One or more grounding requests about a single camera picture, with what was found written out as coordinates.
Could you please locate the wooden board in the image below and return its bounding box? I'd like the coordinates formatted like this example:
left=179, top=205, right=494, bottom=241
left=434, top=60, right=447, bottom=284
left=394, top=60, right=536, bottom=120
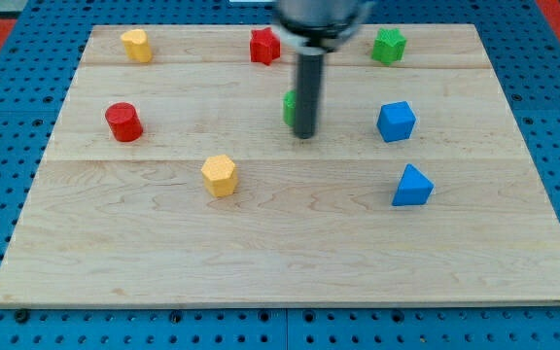
left=0, top=24, right=560, bottom=309

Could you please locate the green block behind rod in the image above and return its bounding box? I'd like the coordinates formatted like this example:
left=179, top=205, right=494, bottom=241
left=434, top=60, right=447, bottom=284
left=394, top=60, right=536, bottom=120
left=283, top=89, right=296, bottom=126

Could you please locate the green star block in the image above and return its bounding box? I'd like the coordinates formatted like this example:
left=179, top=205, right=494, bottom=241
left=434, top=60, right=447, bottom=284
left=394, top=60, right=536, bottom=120
left=370, top=28, right=406, bottom=65

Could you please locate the red star block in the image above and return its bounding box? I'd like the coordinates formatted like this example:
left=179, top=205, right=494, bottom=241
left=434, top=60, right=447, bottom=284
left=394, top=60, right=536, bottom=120
left=249, top=27, right=281, bottom=65

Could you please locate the red cylinder block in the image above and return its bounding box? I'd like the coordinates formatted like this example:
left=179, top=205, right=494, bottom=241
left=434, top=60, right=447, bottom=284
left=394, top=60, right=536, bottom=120
left=105, top=102, right=143, bottom=142

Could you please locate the yellow heart block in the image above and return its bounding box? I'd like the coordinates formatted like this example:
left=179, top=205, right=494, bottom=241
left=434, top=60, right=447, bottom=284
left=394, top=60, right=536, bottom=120
left=121, top=29, right=153, bottom=63

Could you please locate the yellow hexagon block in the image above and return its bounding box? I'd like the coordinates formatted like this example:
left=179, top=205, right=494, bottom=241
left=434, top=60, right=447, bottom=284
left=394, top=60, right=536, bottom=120
left=201, top=155, right=238, bottom=197

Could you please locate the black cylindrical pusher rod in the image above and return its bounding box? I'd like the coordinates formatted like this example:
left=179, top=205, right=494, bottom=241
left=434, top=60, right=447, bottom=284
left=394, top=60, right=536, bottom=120
left=293, top=53, right=325, bottom=139

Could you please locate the blue triangle block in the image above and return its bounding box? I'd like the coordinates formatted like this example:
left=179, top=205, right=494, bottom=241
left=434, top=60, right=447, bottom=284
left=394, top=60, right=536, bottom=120
left=392, top=163, right=435, bottom=206

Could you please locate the blue cube block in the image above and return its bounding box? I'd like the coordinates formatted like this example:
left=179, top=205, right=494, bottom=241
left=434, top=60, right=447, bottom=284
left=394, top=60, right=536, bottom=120
left=376, top=101, right=416, bottom=143

